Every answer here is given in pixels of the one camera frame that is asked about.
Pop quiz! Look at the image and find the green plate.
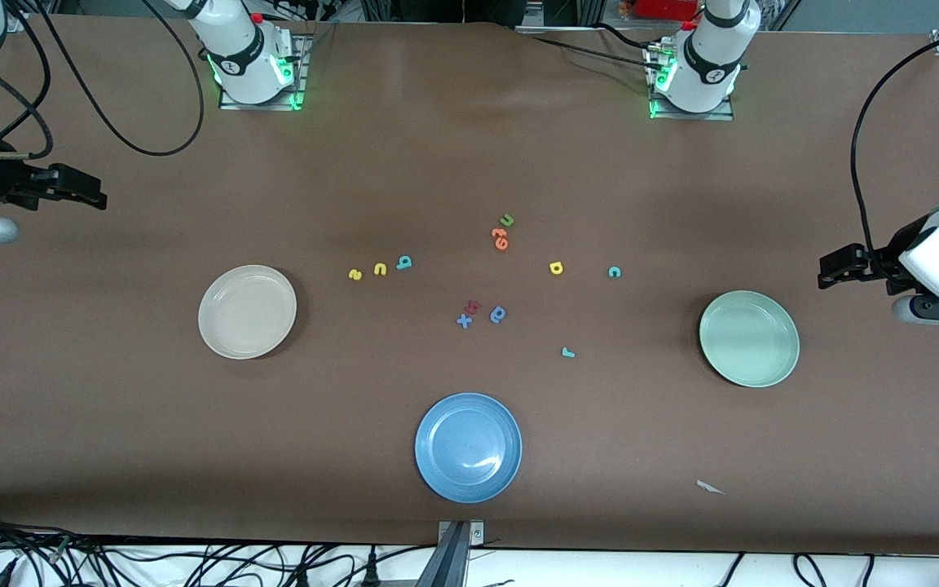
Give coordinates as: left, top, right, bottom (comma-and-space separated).
699, 290, 800, 388

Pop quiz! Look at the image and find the beige plate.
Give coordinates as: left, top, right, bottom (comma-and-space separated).
197, 264, 298, 360

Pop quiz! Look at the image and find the red box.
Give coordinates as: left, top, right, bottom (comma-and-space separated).
633, 0, 700, 20

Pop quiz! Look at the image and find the blue plate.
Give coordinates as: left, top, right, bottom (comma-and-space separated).
414, 392, 523, 504

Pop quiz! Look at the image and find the aluminium table profile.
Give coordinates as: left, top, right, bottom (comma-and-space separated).
415, 519, 487, 587

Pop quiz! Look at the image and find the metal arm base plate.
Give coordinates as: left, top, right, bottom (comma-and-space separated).
647, 37, 736, 121
218, 33, 312, 112

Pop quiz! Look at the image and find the black tabletop cable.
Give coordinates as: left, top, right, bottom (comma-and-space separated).
518, 23, 658, 68

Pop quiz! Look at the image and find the black floor cable tangle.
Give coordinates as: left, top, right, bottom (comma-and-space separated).
0, 507, 438, 587

